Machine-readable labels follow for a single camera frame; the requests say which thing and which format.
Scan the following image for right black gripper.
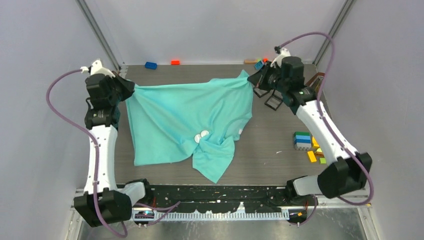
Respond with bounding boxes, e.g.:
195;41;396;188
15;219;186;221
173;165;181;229
247;60;289;94

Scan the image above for teal t-shirt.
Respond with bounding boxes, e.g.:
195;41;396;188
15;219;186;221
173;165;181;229
125;70;254;183

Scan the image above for silver round brooch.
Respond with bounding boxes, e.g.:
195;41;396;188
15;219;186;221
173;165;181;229
200;130;210;138

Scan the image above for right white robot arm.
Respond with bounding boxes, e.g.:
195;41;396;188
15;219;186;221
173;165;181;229
247;56;374;205

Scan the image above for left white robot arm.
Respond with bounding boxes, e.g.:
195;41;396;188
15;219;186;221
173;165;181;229
73;73;154;227

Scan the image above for black case with gold brooch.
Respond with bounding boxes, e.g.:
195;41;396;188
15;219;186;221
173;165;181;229
253;88;270;98

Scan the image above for black brooch display case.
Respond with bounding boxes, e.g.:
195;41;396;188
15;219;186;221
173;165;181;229
264;90;283;111

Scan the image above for teal toy block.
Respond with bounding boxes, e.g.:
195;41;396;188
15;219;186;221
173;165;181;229
254;60;265;71

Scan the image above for wooden toy block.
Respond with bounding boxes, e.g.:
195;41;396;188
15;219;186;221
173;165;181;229
243;59;258;64

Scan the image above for blue toy brick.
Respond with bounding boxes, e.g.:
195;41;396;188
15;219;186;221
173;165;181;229
144;61;158;70

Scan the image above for small orange toy brick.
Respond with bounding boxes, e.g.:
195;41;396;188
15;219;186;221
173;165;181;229
170;60;181;65

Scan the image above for brown wooden metronome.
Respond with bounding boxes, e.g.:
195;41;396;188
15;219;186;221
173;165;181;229
305;72;325;88

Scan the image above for stacked green blue grey bricks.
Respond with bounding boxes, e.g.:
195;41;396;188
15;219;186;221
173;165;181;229
293;131;312;151

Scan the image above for yellow arch toy block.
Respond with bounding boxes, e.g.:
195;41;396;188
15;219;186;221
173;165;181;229
311;136;320;149

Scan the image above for yellow toy brick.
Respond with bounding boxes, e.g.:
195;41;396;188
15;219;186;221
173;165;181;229
307;151;318;163

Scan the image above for colourful stacked toy blocks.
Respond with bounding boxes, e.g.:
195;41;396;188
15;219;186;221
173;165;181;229
314;148;327;164

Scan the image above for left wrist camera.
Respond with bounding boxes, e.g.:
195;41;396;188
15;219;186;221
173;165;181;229
80;59;116;78

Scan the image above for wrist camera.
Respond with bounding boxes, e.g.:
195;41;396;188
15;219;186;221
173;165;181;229
80;59;116;78
270;46;291;68

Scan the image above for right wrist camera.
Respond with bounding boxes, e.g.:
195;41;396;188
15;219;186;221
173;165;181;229
270;46;291;68

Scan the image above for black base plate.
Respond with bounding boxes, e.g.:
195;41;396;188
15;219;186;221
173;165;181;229
120;184;319;215

